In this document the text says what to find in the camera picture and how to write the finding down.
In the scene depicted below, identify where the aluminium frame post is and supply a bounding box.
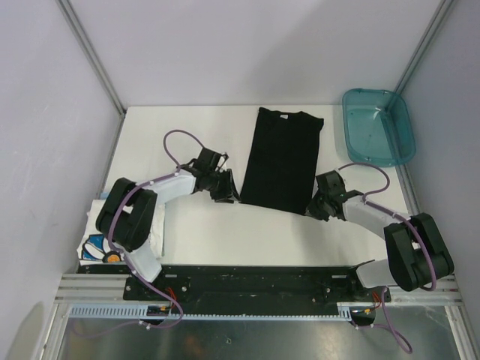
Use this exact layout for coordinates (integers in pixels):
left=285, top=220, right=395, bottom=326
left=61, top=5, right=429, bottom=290
left=55, top=0, right=126, bottom=118
left=394, top=0, right=458, bottom=95

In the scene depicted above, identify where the right aluminium frame post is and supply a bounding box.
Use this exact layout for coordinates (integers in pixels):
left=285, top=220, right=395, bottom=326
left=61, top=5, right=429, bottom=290
left=394, top=0, right=458, bottom=95

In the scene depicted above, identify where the grey slotted cable duct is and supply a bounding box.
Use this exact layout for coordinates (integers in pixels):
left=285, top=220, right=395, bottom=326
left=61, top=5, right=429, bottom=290
left=67, top=303, right=356, bottom=323

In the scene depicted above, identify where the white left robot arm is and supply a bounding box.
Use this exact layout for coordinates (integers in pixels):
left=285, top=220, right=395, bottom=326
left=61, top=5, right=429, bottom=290
left=96, top=148, right=240, bottom=300

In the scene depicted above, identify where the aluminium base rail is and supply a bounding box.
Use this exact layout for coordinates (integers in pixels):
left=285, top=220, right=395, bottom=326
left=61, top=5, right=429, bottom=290
left=55, top=274, right=463, bottom=305

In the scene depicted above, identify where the white folded daisy t-shirt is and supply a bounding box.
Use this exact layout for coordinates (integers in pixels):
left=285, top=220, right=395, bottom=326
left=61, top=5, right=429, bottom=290
left=76, top=199, right=165, bottom=266

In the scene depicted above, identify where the left aluminium frame post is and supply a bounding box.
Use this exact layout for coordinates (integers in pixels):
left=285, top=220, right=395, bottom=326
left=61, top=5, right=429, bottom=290
left=55, top=0, right=126, bottom=118

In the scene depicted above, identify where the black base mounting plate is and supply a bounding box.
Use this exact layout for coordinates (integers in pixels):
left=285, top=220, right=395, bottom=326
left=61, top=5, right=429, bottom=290
left=78, top=265, right=391, bottom=329

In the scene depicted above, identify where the black t-shirt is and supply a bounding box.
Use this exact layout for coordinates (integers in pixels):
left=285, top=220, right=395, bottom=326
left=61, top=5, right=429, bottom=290
left=240, top=107, right=324, bottom=215

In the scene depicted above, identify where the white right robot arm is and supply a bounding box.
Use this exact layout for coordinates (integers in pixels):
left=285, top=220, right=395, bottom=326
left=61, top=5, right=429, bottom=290
left=307, top=170, right=455, bottom=301

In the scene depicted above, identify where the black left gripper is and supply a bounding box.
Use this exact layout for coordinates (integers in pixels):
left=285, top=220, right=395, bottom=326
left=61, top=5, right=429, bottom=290
left=206, top=168, right=241, bottom=204

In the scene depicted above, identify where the teal plastic bin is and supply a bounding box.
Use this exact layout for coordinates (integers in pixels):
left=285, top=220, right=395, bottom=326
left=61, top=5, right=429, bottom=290
left=342, top=88, right=416, bottom=167

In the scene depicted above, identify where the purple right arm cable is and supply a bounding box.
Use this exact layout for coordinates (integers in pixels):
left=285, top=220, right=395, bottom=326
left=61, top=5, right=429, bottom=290
left=337, top=162, right=438, bottom=353

